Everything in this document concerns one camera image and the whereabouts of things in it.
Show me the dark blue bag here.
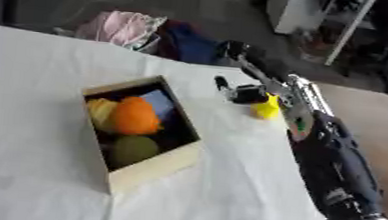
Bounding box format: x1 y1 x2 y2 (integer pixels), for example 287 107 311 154
154 20 226 67

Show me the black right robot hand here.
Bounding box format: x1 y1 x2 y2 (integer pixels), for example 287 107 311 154
210 39 297 109

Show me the blue block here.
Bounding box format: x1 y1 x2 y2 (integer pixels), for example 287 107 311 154
137 87 179 122

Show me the green toy fruit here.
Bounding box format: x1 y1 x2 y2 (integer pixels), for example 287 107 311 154
108 133 162 173

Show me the tan cardboard box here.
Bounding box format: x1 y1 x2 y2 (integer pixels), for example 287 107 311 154
70 68 211 203

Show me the yellow toy fruit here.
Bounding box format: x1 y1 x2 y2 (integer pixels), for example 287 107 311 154
83 96 122 133

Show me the white cabinet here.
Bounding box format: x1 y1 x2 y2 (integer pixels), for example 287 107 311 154
262 0 334 40

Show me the yellow toy block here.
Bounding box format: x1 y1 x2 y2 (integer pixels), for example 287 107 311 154
248 91 284 122

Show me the pink cloth bundle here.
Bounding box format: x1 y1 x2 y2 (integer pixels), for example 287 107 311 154
71 6 171 53

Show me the orange toy fruit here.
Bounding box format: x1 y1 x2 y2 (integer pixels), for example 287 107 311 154
108 94 167 139

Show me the white pole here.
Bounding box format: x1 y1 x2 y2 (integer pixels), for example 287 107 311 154
322 0 379 70

